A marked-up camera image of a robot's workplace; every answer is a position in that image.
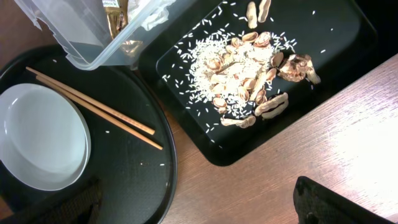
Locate grey plate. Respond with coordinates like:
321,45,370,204
1,83,91,191

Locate food scraps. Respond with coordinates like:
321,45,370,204
161,0,335,144

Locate black rectangular tray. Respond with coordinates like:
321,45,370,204
138,1,377,166

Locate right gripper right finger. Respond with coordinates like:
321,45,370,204
293,176,393,224

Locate wooden chopstick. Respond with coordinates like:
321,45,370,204
36,76,163,150
26,67,155,135

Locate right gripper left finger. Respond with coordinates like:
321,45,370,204
31,179,103,224

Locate gold foil wrapper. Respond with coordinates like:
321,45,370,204
102,0,143,57

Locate round black tray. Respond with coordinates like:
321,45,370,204
1,46,177,223

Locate white napkin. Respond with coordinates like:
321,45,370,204
127,0,176,31

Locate clear plastic bin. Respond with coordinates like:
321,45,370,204
15,0,193,70

